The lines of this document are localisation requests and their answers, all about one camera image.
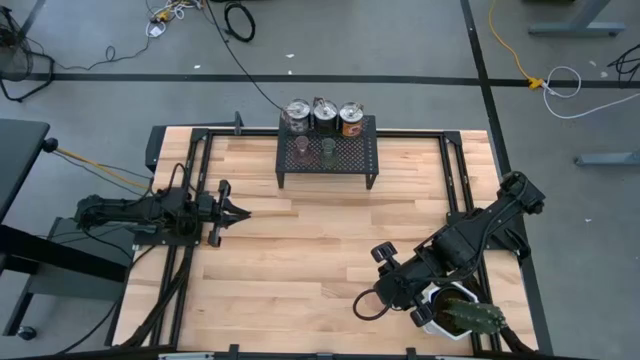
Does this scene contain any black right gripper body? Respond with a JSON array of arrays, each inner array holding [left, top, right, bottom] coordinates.
[[370, 241, 436, 329]]

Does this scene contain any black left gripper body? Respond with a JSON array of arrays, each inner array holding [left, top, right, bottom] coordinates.
[[197, 179, 232, 248]]

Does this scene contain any pink glass candlestick holder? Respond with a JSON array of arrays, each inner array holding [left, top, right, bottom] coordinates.
[[292, 135, 316, 168]]

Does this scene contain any green glass candlestick holder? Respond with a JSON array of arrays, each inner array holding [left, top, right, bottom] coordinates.
[[319, 137, 339, 169]]

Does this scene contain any floral label candle tin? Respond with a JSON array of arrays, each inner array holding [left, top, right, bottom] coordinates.
[[284, 98, 312, 135]]

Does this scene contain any dark striped candle tin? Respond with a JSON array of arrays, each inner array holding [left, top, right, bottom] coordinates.
[[312, 97, 340, 136]]

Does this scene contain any orange label candle tin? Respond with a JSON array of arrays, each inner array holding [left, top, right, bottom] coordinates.
[[338, 101, 365, 139]]

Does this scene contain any white hexagonal planter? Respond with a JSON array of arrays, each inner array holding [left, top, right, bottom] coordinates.
[[419, 282, 484, 342]]

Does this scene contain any green cactus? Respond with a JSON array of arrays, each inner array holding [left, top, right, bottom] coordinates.
[[439, 298, 506, 336]]

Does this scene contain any black table clamp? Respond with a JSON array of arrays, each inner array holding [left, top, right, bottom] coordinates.
[[167, 110, 245, 137]]

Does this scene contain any black control box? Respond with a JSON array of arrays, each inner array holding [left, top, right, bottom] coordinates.
[[144, 124, 167, 174]]

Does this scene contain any black perforated metal shelf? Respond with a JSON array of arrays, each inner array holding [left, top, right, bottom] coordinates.
[[274, 113, 380, 190]]

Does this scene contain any black desk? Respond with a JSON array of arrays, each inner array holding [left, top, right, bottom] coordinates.
[[0, 118, 132, 341]]

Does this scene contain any grey desk foot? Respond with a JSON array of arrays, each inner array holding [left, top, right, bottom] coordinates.
[[573, 151, 640, 168]]

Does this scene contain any black mesh fan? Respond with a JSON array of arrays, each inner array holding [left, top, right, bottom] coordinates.
[[0, 4, 56, 104]]

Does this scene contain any grey desk leg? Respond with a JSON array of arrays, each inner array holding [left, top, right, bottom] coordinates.
[[522, 0, 627, 38]]

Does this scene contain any long black cable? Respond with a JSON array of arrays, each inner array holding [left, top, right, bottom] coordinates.
[[204, 0, 290, 116]]

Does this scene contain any grey metal bracket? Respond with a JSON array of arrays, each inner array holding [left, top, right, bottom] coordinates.
[[157, 351, 216, 360]]

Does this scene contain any black aluminium table frame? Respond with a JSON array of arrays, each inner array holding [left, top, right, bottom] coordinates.
[[107, 127, 531, 354]]

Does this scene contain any coiled black cable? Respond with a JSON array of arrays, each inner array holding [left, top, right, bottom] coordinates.
[[223, 2, 257, 43]]

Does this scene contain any white power strip with cables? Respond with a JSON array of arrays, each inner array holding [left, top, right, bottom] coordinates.
[[144, 0, 204, 39]]

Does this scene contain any thin black floor cable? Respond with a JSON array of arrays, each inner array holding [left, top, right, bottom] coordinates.
[[27, 34, 151, 72]]

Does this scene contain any yellow extension cable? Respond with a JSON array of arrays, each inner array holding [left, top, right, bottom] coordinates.
[[488, 0, 545, 91]]

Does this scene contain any white floor cable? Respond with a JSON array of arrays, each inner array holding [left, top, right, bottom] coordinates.
[[542, 65, 640, 120]]

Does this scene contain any black cable bundle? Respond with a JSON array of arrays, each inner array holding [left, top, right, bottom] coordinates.
[[606, 42, 640, 84]]

